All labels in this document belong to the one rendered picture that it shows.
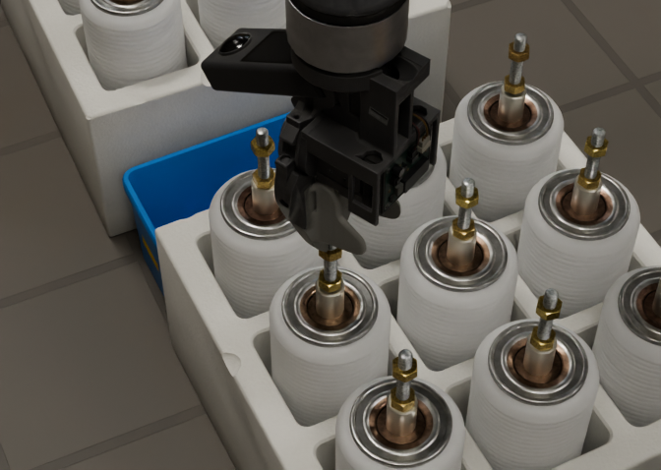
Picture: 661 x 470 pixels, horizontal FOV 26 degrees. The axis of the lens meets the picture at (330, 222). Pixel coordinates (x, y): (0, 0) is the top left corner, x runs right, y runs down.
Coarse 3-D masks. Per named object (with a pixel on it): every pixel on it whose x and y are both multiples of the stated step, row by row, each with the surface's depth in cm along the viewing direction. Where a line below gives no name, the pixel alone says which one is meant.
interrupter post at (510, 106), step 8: (504, 96) 123; (512, 96) 123; (520, 96) 123; (504, 104) 124; (512, 104) 123; (520, 104) 123; (504, 112) 124; (512, 112) 124; (520, 112) 124; (504, 120) 125; (512, 120) 125
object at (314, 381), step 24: (384, 312) 112; (288, 336) 110; (384, 336) 111; (288, 360) 111; (312, 360) 110; (336, 360) 110; (360, 360) 110; (384, 360) 114; (288, 384) 114; (312, 384) 112; (336, 384) 112; (360, 384) 113; (288, 408) 117; (312, 408) 115; (336, 408) 115
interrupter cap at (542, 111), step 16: (480, 96) 127; (496, 96) 127; (528, 96) 126; (544, 96) 126; (480, 112) 125; (496, 112) 126; (528, 112) 126; (544, 112) 125; (480, 128) 124; (496, 128) 124; (512, 128) 124; (528, 128) 124; (544, 128) 124; (512, 144) 123
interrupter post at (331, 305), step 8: (320, 288) 109; (320, 296) 110; (328, 296) 109; (336, 296) 109; (320, 304) 110; (328, 304) 110; (336, 304) 110; (320, 312) 111; (328, 312) 111; (336, 312) 111
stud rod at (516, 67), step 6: (516, 36) 118; (522, 36) 118; (516, 42) 119; (522, 42) 118; (516, 48) 119; (522, 48) 119; (516, 66) 120; (516, 72) 121; (510, 78) 122; (516, 78) 122; (516, 84) 122
